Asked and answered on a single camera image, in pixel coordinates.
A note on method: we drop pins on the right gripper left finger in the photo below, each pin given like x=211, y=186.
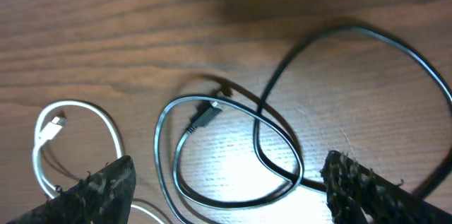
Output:
x=103, y=197

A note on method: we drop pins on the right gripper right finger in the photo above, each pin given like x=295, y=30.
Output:
x=355, y=192

